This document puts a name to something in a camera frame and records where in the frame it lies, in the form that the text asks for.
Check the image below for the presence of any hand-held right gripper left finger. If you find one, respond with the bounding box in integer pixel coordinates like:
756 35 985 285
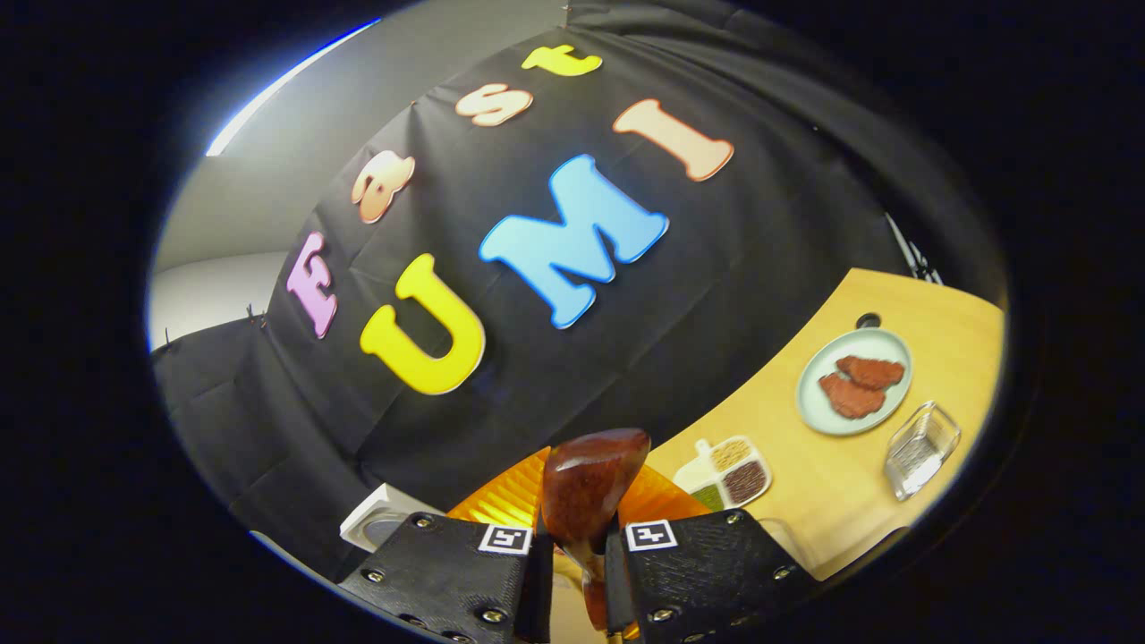
338 447 554 644

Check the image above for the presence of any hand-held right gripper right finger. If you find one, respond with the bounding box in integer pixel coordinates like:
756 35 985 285
604 467 819 644

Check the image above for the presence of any white rice cooker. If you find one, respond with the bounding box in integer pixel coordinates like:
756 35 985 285
340 483 444 552

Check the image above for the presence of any brown wooden spoon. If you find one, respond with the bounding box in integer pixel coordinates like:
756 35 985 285
541 428 651 631

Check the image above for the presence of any metal wire chopstick holder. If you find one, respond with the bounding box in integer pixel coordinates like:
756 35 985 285
884 401 963 502

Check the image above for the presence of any white divided bean dish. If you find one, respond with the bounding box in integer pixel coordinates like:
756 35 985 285
673 436 773 513

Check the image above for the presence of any pale green plate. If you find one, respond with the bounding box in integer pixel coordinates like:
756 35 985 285
796 327 913 437

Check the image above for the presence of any black backdrop cloth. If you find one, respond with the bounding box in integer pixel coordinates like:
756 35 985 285
152 0 1007 582

